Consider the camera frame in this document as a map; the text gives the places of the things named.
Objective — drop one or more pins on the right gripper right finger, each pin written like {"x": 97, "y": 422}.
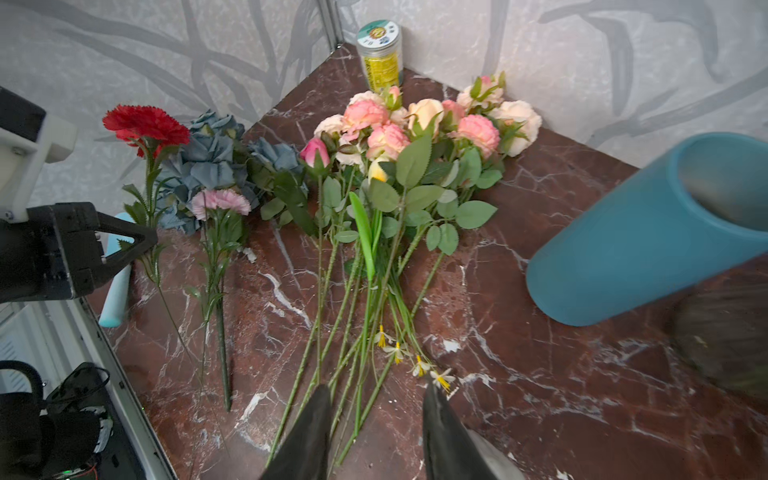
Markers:
{"x": 449, "y": 452}

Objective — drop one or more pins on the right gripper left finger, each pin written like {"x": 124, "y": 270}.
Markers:
{"x": 305, "y": 453}

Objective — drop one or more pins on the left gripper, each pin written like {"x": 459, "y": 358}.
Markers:
{"x": 54, "y": 255}

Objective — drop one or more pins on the red carnation stem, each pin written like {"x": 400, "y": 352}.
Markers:
{"x": 155, "y": 135}

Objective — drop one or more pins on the pink peach rose stem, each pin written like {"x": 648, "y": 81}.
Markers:
{"x": 373, "y": 126}

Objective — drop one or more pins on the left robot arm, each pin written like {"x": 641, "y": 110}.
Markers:
{"x": 68, "y": 410}

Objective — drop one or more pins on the small white yellow flowers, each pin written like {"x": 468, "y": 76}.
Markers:
{"x": 397, "y": 351}

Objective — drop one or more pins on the clear glass vase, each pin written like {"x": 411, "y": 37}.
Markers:
{"x": 722, "y": 334}

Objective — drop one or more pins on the teal ceramic vase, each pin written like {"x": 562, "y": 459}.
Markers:
{"x": 695, "y": 212}

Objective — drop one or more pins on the teal plastic scraper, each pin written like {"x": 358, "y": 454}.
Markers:
{"x": 115, "y": 304}

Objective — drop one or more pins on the small pink flower sprig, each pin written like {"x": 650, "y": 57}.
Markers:
{"x": 221, "y": 213}

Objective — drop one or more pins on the blue hydrangea flower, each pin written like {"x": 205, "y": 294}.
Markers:
{"x": 218, "y": 156}

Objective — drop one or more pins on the yellow tulip stem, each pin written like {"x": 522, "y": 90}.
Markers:
{"x": 369, "y": 218}

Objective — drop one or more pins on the magenta rose bud stem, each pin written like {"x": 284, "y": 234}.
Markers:
{"x": 315, "y": 160}

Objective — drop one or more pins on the pink rose bunch with leaves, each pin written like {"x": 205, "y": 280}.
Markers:
{"x": 475, "y": 134}

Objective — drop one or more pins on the small tape roll jar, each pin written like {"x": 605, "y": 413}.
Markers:
{"x": 379, "y": 46}

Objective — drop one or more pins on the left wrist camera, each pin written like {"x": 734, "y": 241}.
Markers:
{"x": 30, "y": 138}

